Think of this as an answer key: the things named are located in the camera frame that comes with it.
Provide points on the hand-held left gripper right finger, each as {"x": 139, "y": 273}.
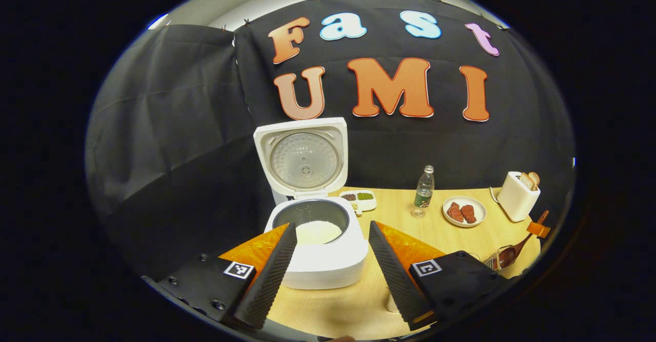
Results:
{"x": 392, "y": 280}

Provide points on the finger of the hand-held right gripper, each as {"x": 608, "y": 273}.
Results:
{"x": 538, "y": 229}

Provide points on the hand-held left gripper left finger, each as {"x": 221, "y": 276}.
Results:
{"x": 269, "y": 280}

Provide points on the wooden spoon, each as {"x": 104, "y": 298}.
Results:
{"x": 512, "y": 252}

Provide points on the white rice cooker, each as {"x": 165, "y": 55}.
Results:
{"x": 328, "y": 265}

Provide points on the white rice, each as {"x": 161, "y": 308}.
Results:
{"x": 318, "y": 232}

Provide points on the clear rice container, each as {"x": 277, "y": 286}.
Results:
{"x": 392, "y": 301}

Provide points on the white toaster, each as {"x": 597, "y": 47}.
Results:
{"x": 515, "y": 201}

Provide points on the toast bread slice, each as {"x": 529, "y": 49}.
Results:
{"x": 525, "y": 181}
{"x": 534, "y": 179}

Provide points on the white oval plate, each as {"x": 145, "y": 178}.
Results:
{"x": 479, "y": 208}

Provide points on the red meat piece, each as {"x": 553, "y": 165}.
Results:
{"x": 454, "y": 212}
{"x": 468, "y": 214}

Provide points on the white divided condiment dish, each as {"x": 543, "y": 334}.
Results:
{"x": 359, "y": 201}

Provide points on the clear plastic water bottle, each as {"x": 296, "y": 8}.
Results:
{"x": 423, "y": 193}

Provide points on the black backdrop cloth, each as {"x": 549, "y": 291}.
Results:
{"x": 179, "y": 126}

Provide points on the ceiling light panel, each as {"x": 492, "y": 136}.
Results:
{"x": 158, "y": 22}

